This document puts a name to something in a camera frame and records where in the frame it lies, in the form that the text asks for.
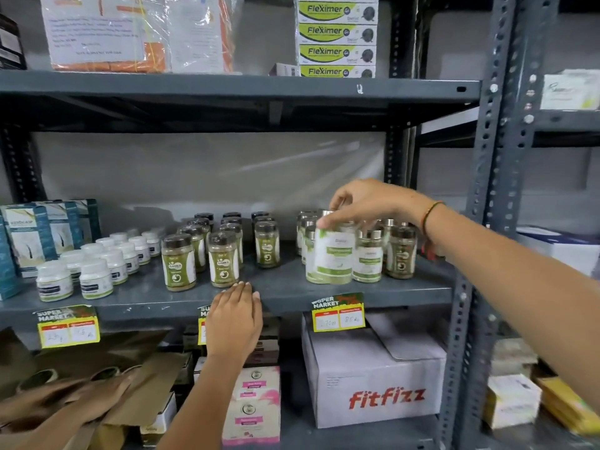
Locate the person's right hand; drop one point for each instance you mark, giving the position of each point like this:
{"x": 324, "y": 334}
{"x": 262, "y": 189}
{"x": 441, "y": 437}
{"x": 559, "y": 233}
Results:
{"x": 379, "y": 199}

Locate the person's left hand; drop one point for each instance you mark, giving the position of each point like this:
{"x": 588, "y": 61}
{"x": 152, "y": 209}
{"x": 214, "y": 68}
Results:
{"x": 234, "y": 323}

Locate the person's left fingers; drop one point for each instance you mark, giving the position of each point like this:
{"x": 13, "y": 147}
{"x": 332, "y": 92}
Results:
{"x": 236, "y": 292}

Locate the person's right thumb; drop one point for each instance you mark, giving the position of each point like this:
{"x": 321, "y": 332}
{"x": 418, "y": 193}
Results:
{"x": 336, "y": 222}

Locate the white label green powder jar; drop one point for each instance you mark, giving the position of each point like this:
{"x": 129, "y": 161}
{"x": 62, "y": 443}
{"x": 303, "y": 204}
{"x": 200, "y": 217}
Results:
{"x": 329, "y": 257}

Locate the person's left forearm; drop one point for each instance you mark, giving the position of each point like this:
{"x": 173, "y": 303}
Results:
{"x": 206, "y": 407}

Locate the person's right forearm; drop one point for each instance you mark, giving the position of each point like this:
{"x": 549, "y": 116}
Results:
{"x": 515, "y": 285}

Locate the cluster of silver-lid jars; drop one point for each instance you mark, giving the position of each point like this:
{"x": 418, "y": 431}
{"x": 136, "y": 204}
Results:
{"x": 368, "y": 257}

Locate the yellow shelf price tag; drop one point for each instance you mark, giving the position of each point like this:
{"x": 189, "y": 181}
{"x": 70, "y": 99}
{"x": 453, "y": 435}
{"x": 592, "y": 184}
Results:
{"x": 202, "y": 325}
{"x": 68, "y": 328}
{"x": 337, "y": 313}

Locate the dark brown box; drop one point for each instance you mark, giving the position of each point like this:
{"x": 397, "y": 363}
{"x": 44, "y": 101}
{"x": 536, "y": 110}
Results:
{"x": 267, "y": 346}

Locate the group of dark-lid green jars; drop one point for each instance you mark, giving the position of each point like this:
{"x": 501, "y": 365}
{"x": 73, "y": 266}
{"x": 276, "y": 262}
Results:
{"x": 178, "y": 269}

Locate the pink and white box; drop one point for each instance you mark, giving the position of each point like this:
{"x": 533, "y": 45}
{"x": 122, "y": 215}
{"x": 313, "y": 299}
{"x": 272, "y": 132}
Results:
{"x": 251, "y": 424}
{"x": 260, "y": 384}

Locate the group of small white bottles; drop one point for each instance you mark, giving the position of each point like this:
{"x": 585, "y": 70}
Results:
{"x": 96, "y": 278}

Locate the white box with dark stripe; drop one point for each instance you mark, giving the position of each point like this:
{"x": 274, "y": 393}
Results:
{"x": 161, "y": 417}

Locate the dark round jar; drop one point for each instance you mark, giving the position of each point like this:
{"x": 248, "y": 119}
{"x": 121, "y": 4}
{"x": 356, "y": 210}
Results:
{"x": 37, "y": 379}
{"x": 105, "y": 373}

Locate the small white box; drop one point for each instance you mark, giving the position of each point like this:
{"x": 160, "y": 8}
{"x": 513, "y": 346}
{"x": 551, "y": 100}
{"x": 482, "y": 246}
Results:
{"x": 285, "y": 70}

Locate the white carton with red print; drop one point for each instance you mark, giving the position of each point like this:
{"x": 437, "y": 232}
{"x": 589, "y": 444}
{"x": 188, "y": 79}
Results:
{"x": 375, "y": 379}

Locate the teal and white carton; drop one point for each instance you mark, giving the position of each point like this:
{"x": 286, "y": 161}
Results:
{"x": 28, "y": 238}
{"x": 7, "y": 271}
{"x": 91, "y": 220}
{"x": 65, "y": 229}

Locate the open brown cardboard carton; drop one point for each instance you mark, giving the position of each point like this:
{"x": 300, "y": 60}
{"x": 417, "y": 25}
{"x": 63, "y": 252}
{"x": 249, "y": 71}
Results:
{"x": 117, "y": 403}

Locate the grey metal shelf rack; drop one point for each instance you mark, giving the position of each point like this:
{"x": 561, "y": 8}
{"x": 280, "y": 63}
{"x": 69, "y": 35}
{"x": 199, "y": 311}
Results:
{"x": 234, "y": 88}
{"x": 567, "y": 128}

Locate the beige box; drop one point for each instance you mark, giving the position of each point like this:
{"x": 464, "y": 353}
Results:
{"x": 513, "y": 356}

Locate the white and blue box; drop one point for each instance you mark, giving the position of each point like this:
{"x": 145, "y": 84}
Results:
{"x": 562, "y": 250}

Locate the plastic-wrapped orange-edged bundle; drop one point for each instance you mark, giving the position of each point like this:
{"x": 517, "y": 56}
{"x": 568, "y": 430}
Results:
{"x": 201, "y": 32}

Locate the white and yellow box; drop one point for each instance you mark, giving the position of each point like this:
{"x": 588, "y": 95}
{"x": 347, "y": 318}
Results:
{"x": 513, "y": 400}

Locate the white box with pale print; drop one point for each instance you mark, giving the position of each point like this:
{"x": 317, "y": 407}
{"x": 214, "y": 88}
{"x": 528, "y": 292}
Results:
{"x": 569, "y": 91}

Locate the plastic-wrapped bundle with paper sheet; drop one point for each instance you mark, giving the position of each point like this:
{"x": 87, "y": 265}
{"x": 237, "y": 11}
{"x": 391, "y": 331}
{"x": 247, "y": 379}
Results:
{"x": 98, "y": 32}

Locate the yellow packets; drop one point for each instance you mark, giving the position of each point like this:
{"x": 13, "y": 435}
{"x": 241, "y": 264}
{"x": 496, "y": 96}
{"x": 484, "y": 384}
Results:
{"x": 569, "y": 405}

